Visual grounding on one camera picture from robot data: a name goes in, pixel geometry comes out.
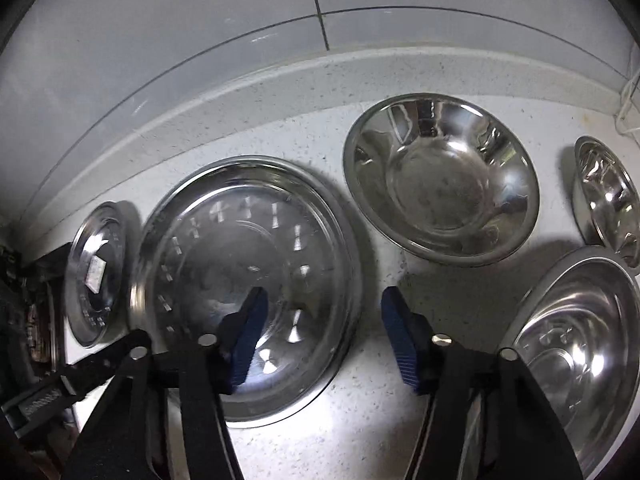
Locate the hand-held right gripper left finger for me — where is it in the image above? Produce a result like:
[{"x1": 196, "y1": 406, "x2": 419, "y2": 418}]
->
[{"x1": 65, "y1": 286, "x2": 271, "y2": 480}]

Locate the large steel plate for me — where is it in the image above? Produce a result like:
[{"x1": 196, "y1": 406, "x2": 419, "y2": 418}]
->
[{"x1": 127, "y1": 156, "x2": 363, "y2": 428}]

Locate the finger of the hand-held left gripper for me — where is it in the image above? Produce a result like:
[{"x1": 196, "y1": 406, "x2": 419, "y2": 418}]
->
[{"x1": 10, "y1": 347, "x2": 126, "y2": 428}]

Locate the medium steel bowl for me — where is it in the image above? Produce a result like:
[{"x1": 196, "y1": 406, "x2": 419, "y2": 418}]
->
[{"x1": 343, "y1": 93, "x2": 541, "y2": 268}]

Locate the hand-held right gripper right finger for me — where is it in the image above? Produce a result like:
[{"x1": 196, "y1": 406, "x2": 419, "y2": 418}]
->
[{"x1": 381, "y1": 285, "x2": 583, "y2": 480}]

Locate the large steel bowl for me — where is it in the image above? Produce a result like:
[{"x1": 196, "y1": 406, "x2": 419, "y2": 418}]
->
[{"x1": 457, "y1": 245, "x2": 640, "y2": 480}]

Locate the small steel plate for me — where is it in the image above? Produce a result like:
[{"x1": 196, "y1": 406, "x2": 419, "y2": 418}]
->
[{"x1": 64, "y1": 201, "x2": 132, "y2": 348}]

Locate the black gas stove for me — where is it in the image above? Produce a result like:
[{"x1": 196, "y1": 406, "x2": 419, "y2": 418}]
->
[{"x1": 0, "y1": 242, "x2": 76, "y2": 480}]

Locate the small steel bowl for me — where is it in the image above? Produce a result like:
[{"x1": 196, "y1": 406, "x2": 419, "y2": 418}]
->
[{"x1": 573, "y1": 135, "x2": 640, "y2": 268}]

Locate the white cord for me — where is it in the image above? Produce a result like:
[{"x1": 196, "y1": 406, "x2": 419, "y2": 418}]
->
[{"x1": 614, "y1": 67, "x2": 640, "y2": 136}]

